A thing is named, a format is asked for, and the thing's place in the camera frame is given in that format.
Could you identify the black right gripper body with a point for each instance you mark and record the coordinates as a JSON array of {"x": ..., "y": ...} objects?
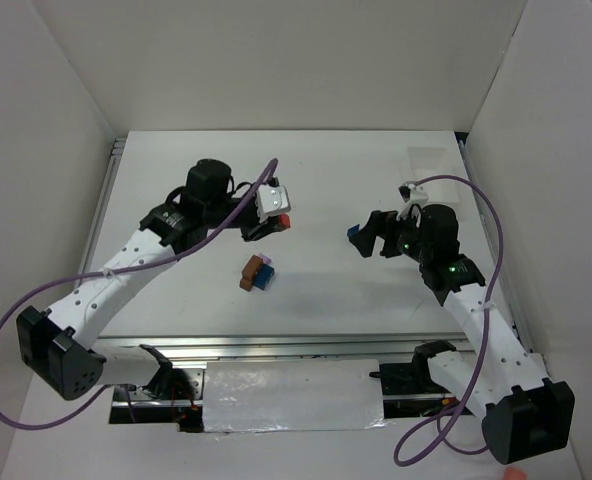
[{"x": 389, "y": 236}]

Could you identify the brown arch wood block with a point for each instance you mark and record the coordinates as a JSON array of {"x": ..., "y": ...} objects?
[{"x": 249, "y": 272}]

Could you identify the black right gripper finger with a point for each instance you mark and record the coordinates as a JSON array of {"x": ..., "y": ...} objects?
[
  {"x": 372, "y": 229},
  {"x": 390, "y": 247}
]

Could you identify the silver foil tape sheet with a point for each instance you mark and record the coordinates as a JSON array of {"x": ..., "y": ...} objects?
[{"x": 299, "y": 395}]

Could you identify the aluminium frame rail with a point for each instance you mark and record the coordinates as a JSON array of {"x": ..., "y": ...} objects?
[{"x": 324, "y": 298}]

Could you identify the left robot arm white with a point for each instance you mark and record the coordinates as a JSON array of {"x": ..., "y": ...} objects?
[{"x": 59, "y": 343}]

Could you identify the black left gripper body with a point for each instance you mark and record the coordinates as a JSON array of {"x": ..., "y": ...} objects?
[{"x": 255, "y": 228}]

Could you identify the blue notched wood block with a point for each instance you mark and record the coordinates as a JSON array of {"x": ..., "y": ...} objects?
[{"x": 263, "y": 277}]

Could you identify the blue triangular wood block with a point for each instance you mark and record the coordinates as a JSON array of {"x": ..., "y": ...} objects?
[{"x": 353, "y": 232}]

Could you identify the orange-red wood cube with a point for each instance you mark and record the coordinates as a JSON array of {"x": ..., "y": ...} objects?
[{"x": 284, "y": 221}]

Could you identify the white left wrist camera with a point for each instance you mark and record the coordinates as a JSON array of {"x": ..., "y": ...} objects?
[{"x": 271, "y": 201}]

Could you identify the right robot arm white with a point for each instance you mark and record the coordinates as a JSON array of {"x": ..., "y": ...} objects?
[{"x": 523, "y": 413}]

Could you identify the orange object at edge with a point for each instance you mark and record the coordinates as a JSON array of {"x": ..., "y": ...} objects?
[{"x": 514, "y": 473}]

